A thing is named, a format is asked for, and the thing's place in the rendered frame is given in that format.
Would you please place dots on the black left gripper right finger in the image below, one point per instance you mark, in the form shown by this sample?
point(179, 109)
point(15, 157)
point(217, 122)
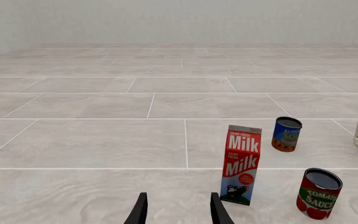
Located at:
point(219, 213)

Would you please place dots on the red tomato sauce can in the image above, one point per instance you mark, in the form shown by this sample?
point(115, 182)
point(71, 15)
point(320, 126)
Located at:
point(319, 194)

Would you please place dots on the blue alphabet soup can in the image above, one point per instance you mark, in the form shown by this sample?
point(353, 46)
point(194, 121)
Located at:
point(286, 135)

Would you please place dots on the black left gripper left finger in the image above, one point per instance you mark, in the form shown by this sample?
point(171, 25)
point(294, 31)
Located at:
point(139, 213)

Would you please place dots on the red milk carton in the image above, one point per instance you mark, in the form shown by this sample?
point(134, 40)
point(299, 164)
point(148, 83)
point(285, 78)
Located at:
point(240, 163)

